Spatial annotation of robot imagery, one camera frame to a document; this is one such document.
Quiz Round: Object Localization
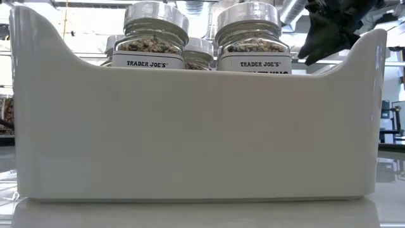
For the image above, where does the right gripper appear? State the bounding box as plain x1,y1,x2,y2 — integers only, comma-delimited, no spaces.
297,0,385,67

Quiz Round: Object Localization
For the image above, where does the white-lidded bagel seasoning jar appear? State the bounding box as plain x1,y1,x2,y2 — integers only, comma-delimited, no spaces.
100,34,126,67
215,1,293,75
111,1,190,70
182,37,215,71

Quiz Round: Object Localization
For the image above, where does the long ceiling light bar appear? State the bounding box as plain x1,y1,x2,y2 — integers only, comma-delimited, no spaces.
290,57,405,67

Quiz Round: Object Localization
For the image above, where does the black equipment stand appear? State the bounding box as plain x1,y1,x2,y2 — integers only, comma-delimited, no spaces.
379,100,405,143

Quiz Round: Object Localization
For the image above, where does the black background table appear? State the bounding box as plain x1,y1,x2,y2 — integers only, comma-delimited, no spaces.
378,142,405,153

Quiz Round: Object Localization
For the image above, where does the pale grey plastic bin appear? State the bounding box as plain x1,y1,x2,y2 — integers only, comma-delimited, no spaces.
9,5,389,200

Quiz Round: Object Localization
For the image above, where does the black hanging fixture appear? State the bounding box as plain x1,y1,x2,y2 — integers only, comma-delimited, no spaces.
0,23,11,41

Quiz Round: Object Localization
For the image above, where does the brown object beyond table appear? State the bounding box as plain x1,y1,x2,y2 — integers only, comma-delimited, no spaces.
0,96,15,136

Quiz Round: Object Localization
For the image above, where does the slanted silver duct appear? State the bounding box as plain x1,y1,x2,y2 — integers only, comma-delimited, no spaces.
280,0,309,32

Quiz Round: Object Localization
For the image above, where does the ribbed silver duct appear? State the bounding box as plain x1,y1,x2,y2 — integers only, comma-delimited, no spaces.
185,0,209,16

